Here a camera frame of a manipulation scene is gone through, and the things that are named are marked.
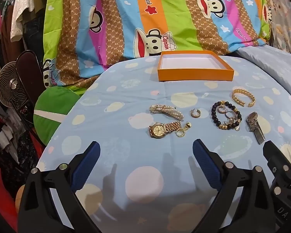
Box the striped cartoon monkey blanket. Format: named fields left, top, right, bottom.
left=42, top=0, right=273, bottom=88

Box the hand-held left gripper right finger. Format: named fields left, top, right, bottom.
left=193, top=139, right=277, bottom=233

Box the small dark desk fan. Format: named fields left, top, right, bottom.
left=0, top=62, right=29, bottom=109

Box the light blue planet bedsheet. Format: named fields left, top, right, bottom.
left=36, top=55, right=291, bottom=233

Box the grey floral cloth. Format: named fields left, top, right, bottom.
left=264, top=0, right=291, bottom=61

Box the green round cushion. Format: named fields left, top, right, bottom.
left=33, top=87, right=88, bottom=146

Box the pearl bracelet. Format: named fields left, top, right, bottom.
left=149, top=104, right=184, bottom=121

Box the silver wristwatch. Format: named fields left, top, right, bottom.
left=245, top=112, right=266, bottom=145

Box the light blue pillow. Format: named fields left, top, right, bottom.
left=238, top=45, right=291, bottom=102

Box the red cloth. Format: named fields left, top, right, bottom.
left=0, top=112, right=47, bottom=231

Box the orange cardboard box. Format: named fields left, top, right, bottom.
left=157, top=51, right=235, bottom=82

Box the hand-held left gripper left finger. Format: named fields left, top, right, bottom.
left=17, top=141, right=101, bottom=233

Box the row of hanging clothes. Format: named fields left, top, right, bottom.
left=0, top=0, right=54, bottom=65

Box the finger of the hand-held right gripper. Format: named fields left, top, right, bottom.
left=262, top=141, right=291, bottom=197

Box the dark brown rounded board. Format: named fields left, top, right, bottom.
left=16, top=50, right=44, bottom=102

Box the gold chain bangle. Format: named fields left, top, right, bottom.
left=231, top=89, right=256, bottom=108

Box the black bead bracelet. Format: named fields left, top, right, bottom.
left=211, top=100, right=242, bottom=130

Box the gold wristwatch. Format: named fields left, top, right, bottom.
left=149, top=120, right=182, bottom=138

